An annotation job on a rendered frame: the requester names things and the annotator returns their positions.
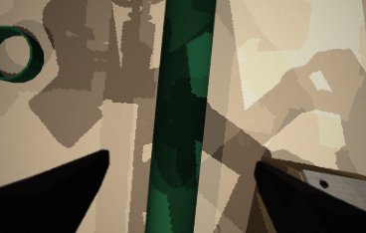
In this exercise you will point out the dark green cylinder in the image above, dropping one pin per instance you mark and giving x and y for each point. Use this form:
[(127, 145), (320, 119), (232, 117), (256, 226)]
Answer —
[(182, 91)]

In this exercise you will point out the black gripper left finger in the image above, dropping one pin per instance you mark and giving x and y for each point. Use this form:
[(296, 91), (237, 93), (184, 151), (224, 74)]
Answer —
[(56, 200)]

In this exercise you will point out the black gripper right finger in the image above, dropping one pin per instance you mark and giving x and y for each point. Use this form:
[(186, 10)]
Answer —
[(295, 206)]

